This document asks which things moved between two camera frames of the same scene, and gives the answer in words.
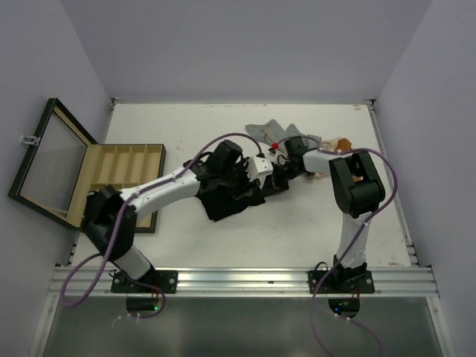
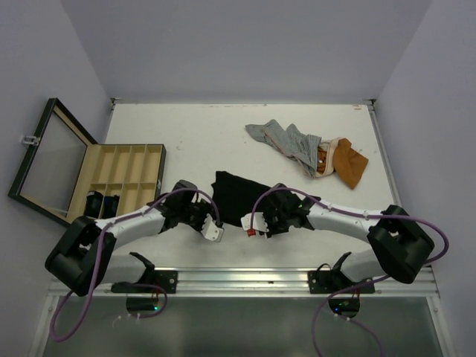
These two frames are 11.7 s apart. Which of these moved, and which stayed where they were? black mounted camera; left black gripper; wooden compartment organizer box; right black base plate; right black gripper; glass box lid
Moved: right black gripper; left black gripper
Stayed: glass box lid; right black base plate; wooden compartment organizer box; black mounted camera
